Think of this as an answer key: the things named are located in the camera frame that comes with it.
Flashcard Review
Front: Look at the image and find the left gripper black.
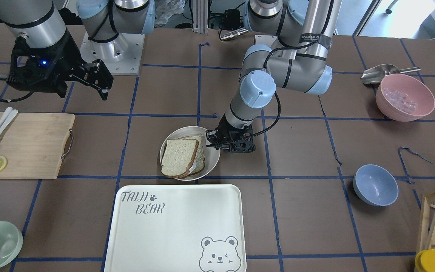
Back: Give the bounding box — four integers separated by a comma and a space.
205, 115, 256, 153

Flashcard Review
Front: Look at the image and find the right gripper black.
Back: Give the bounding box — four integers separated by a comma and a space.
6, 32, 114, 100

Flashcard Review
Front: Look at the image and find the cream round plate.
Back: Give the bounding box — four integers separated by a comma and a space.
159, 126, 221, 181

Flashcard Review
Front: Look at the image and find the bread slice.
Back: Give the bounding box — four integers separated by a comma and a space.
161, 138, 198, 178
182, 134, 205, 175

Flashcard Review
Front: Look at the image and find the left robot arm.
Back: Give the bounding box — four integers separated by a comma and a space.
207, 0, 341, 153

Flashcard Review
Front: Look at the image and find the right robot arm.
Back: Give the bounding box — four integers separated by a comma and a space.
0, 0, 156, 103

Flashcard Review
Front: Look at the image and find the wooden cutting board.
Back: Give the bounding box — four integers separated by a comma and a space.
0, 113, 76, 179

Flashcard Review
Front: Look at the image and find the cream bear tray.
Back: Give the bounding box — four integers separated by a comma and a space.
103, 184, 247, 272

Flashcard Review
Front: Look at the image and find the white plastic fork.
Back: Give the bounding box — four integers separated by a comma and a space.
0, 109, 19, 139

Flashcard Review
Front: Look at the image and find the blue bowl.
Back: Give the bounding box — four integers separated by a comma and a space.
353, 165, 399, 207

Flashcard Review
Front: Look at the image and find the metal spoon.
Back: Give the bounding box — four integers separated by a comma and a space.
361, 64, 421, 85

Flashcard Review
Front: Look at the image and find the pink bowl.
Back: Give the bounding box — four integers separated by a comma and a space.
376, 74, 435, 122

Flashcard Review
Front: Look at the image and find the yellow cup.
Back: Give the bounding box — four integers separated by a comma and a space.
414, 249, 435, 272

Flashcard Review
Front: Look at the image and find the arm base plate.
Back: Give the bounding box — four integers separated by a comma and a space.
80, 33, 146, 76
254, 35, 278, 48

